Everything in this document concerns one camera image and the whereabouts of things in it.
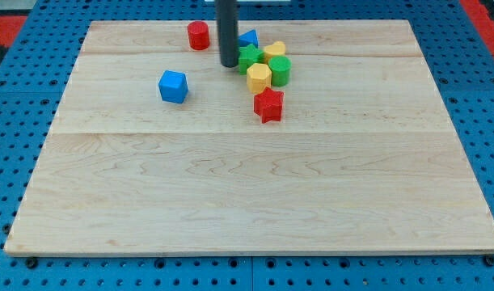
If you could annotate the red cylinder block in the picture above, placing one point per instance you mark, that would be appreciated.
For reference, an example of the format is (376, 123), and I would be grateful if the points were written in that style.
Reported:
(198, 35)

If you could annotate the green star block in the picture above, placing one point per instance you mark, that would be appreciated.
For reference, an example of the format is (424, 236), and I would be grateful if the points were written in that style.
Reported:
(249, 55)

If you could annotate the yellow heart block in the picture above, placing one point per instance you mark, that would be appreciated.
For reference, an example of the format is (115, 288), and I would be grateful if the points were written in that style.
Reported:
(278, 48)

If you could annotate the blue triangle block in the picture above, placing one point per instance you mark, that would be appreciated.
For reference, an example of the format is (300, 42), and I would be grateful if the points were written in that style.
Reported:
(248, 38)

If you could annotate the blue cube block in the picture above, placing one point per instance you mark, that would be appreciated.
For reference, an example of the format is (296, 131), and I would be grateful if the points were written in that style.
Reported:
(173, 86)

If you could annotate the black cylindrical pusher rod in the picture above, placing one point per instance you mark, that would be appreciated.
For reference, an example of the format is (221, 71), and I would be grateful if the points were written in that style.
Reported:
(227, 32)

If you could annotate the light wooden board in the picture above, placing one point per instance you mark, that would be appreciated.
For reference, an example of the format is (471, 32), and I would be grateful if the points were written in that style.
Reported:
(365, 160)

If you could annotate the yellow hexagon block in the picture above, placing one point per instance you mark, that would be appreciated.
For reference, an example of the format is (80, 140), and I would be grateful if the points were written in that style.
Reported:
(259, 76)

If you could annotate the red star block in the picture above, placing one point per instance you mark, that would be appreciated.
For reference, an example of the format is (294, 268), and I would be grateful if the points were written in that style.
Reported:
(268, 105)

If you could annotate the green cylinder block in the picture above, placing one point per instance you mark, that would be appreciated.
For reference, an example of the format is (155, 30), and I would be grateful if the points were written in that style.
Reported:
(280, 67)

